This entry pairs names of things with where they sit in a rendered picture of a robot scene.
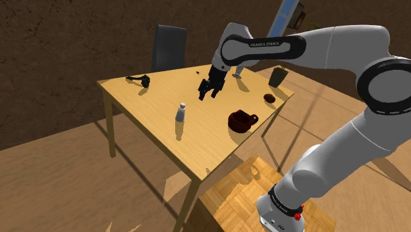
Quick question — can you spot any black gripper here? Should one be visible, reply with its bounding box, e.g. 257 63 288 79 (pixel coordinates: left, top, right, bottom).
198 65 229 102

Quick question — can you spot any grey stemmed glass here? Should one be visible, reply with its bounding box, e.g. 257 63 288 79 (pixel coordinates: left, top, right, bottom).
231 65 247 80

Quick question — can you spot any grey shaker with white cap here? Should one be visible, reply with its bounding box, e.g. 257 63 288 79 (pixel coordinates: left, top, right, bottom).
175 102 187 123

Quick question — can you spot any dark red mug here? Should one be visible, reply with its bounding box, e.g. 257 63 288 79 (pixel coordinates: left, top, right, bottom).
227 109 260 134

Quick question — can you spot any light wooden table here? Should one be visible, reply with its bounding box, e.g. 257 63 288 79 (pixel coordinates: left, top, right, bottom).
97 63 295 232

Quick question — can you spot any dark grey chair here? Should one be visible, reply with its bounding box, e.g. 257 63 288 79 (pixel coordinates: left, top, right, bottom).
150 24 188 73

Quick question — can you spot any black kitchen tool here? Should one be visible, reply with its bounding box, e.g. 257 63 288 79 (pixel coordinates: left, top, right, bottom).
125 74 151 89

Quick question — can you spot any dark green plant pot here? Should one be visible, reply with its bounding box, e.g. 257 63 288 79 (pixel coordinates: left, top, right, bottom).
267 65 289 89

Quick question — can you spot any blue window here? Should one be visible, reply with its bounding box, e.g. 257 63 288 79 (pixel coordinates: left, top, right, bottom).
265 0 301 38

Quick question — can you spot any parquet patterned robot stand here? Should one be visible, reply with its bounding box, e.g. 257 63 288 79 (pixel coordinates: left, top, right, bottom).
185 153 337 232

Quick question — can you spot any dark framed wall picture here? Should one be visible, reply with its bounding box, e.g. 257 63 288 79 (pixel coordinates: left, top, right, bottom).
288 2 307 30

